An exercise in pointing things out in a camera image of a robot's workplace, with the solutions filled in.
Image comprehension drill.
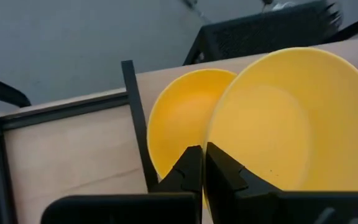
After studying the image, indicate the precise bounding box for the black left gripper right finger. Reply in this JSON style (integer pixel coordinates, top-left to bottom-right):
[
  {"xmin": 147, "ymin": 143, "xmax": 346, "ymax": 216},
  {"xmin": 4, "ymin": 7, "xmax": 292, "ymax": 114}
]
[{"xmin": 204, "ymin": 142, "xmax": 282, "ymax": 224}]

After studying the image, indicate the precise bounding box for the yellow plastic mini bowl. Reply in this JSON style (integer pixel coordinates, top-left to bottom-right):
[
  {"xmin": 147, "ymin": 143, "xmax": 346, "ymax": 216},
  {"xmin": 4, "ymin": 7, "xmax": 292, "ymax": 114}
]
[
  {"xmin": 146, "ymin": 68, "xmax": 239, "ymax": 181},
  {"xmin": 202, "ymin": 46, "xmax": 358, "ymax": 215}
]

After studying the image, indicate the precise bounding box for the black perforated electronics box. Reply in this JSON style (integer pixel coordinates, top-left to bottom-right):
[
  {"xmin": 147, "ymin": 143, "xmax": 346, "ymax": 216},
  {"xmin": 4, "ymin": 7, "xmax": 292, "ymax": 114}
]
[{"xmin": 183, "ymin": 0, "xmax": 344, "ymax": 67}]

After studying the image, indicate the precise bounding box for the black aluminium table frame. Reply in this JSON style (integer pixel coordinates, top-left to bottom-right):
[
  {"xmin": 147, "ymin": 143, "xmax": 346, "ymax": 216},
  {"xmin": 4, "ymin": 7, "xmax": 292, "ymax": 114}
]
[{"xmin": 0, "ymin": 73, "xmax": 131, "ymax": 224}]

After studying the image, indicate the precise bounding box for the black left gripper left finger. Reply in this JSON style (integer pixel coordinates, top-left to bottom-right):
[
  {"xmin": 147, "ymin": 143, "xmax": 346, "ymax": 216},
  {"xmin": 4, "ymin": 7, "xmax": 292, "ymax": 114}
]
[{"xmin": 152, "ymin": 144, "xmax": 204, "ymax": 195}]

